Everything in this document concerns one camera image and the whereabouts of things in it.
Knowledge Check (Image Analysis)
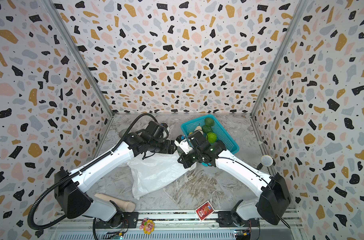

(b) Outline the aluminium rail frame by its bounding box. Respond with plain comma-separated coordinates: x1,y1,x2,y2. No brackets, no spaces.
45,208,307,240

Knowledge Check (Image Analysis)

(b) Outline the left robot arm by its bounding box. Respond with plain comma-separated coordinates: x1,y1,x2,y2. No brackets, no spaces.
54,121,177,227

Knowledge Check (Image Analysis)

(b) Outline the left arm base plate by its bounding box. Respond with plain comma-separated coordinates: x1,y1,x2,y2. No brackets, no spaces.
94,212,139,230

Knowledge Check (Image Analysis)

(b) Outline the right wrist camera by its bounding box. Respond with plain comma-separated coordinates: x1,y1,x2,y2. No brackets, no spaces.
175,135,193,155

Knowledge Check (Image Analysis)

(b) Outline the pink yellow flower toy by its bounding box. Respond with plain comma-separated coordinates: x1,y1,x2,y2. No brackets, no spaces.
139,218,155,235

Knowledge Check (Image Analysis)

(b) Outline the red card pack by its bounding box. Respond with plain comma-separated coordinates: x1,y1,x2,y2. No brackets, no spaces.
195,201,215,221

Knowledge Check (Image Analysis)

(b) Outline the beige wooden pestle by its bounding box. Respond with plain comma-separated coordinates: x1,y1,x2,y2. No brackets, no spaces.
95,193,136,213

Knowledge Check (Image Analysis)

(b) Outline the black corrugated cable hose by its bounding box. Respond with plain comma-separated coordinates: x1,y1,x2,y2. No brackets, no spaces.
27,112,159,231

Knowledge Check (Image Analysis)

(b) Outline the bright green lime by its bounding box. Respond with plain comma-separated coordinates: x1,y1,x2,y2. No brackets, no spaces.
207,132,218,144

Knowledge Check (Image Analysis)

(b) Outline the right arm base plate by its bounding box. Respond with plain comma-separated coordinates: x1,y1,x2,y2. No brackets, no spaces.
217,211,260,228

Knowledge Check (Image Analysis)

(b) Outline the teal plastic basket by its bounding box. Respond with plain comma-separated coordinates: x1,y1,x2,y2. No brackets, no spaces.
181,115,241,171

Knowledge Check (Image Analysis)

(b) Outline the white plastic bag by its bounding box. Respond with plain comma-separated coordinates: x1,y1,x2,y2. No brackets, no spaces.
127,153,197,200

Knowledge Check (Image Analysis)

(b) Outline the dark green avocado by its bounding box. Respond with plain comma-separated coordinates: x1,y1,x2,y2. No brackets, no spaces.
205,118,216,127

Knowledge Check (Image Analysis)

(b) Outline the small green vegetable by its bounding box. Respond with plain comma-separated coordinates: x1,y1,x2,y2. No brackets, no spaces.
202,125,213,134

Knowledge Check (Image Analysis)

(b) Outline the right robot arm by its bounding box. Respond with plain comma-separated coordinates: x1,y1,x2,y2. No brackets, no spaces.
176,131,291,227

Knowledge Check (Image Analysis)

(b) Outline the cream cauliflower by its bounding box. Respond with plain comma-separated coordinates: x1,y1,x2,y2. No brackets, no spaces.
194,126,204,134

